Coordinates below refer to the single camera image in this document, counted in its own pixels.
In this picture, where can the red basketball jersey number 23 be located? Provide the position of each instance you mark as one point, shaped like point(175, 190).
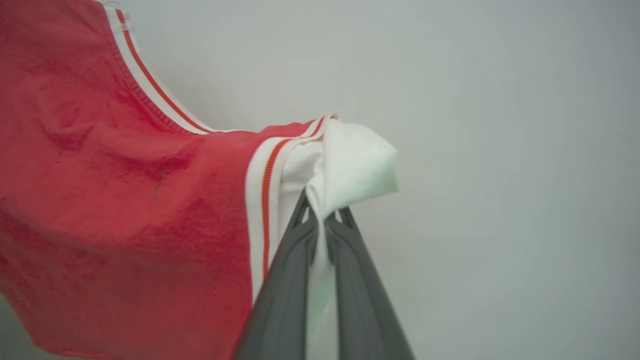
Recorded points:
point(125, 200)

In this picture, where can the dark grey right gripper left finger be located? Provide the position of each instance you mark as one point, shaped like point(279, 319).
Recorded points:
point(282, 300)

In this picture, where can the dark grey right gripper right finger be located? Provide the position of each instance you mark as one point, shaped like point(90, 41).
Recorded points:
point(360, 300)

